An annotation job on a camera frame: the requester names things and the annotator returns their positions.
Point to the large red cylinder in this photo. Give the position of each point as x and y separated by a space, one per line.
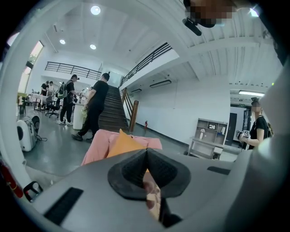
10 179

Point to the green exit sign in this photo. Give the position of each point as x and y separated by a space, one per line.
241 105

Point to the white figurine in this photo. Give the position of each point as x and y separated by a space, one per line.
202 133

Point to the black head camera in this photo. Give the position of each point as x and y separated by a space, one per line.
192 26

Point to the dark door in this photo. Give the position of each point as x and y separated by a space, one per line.
232 127

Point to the round ceiling light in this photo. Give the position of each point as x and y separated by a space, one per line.
93 46
95 10
62 41

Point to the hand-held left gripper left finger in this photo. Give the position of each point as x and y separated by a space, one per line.
127 179

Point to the person's head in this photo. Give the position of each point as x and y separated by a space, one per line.
208 11

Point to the pink cloth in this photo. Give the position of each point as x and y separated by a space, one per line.
99 147

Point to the black wall air vent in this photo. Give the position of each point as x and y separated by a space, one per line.
160 83
136 90

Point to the black office chair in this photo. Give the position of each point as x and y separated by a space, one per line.
53 106

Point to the small red fire extinguisher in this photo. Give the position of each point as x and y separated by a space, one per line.
146 125

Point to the table with white cloth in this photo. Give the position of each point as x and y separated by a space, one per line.
38 98

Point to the white jar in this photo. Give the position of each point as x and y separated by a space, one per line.
223 130

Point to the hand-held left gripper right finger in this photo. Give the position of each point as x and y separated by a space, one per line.
170 179

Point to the black stair railing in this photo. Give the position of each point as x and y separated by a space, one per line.
145 62

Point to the black balcony railing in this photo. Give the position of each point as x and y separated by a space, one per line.
72 69

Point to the dark wooden staircase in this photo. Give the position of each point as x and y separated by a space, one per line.
113 108

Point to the small picture frame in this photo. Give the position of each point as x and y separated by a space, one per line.
212 127

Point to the grey shelf unit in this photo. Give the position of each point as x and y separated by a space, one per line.
208 140

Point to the long ceiling lamp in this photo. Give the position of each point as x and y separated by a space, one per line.
251 93

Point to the white cylindrical bin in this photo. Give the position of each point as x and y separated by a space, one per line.
78 117

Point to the white portable appliance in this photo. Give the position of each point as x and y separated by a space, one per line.
25 136

